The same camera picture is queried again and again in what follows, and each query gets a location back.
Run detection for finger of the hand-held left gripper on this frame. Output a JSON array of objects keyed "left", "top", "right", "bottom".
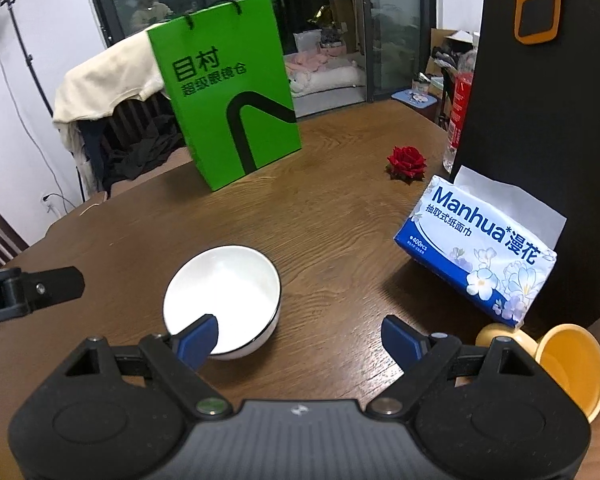
[{"left": 17, "top": 266, "right": 86, "bottom": 313}]

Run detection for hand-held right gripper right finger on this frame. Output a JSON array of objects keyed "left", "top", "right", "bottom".
[{"left": 367, "top": 315, "right": 538, "bottom": 418}]

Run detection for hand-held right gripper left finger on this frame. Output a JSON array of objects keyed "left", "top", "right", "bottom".
[{"left": 62, "top": 312, "right": 233, "bottom": 418}]

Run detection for large white black-rimmed bowl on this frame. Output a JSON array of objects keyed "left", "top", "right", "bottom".
[{"left": 162, "top": 245, "right": 283, "bottom": 362}]

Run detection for dark wooden chair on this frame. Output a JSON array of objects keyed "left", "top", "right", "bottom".
[{"left": 0, "top": 190, "right": 28, "bottom": 271}]

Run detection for blue floral tissue pack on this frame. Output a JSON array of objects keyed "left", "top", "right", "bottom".
[{"left": 393, "top": 166, "right": 567, "bottom": 330}]

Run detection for dark clothes pile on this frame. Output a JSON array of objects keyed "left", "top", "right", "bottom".
[{"left": 80, "top": 115, "right": 191, "bottom": 193}]

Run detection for yellow mug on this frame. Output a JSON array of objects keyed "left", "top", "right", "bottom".
[{"left": 475, "top": 322, "right": 600, "bottom": 423}]

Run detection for red rose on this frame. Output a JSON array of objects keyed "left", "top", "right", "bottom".
[{"left": 386, "top": 146, "right": 428, "bottom": 181}]

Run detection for slatted wooden chair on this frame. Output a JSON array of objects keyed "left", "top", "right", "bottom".
[{"left": 107, "top": 95, "right": 176, "bottom": 146}]

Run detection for chair with cream cloth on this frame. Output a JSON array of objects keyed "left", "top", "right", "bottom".
[{"left": 52, "top": 30, "right": 171, "bottom": 171}]

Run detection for green paper bag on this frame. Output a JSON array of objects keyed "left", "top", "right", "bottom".
[{"left": 146, "top": 0, "right": 302, "bottom": 192}]

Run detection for black light stand tripod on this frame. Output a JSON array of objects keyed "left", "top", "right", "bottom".
[{"left": 2, "top": 0, "right": 88, "bottom": 201}]

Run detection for red-label plastic bottle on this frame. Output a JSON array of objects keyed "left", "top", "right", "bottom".
[{"left": 442, "top": 52, "right": 476, "bottom": 173}]

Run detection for blue patterned box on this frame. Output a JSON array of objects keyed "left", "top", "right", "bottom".
[{"left": 391, "top": 87, "right": 438, "bottom": 108}]

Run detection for black paper bag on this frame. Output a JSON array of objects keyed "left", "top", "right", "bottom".
[{"left": 450, "top": 0, "right": 600, "bottom": 328}]

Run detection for pink and white plush toys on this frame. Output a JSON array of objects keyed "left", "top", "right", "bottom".
[{"left": 285, "top": 50, "right": 368, "bottom": 96}]

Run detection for glass sliding door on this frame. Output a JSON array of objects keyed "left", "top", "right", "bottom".
[{"left": 82, "top": 0, "right": 438, "bottom": 121}]

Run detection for black power cable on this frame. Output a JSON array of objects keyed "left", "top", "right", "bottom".
[{"left": 45, "top": 192, "right": 81, "bottom": 211}]

